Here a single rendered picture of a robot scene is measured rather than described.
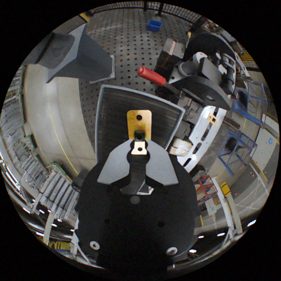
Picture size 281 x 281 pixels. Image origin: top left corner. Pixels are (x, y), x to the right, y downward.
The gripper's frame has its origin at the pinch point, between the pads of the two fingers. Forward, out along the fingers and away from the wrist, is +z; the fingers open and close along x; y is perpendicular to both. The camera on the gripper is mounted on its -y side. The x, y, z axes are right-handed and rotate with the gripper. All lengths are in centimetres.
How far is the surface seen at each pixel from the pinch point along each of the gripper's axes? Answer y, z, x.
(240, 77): -34, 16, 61
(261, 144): 61, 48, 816
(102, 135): -0.1, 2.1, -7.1
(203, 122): 1.1, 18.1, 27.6
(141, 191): 46.4, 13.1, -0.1
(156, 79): -9.7, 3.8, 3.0
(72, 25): -232, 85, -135
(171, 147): 8.7, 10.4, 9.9
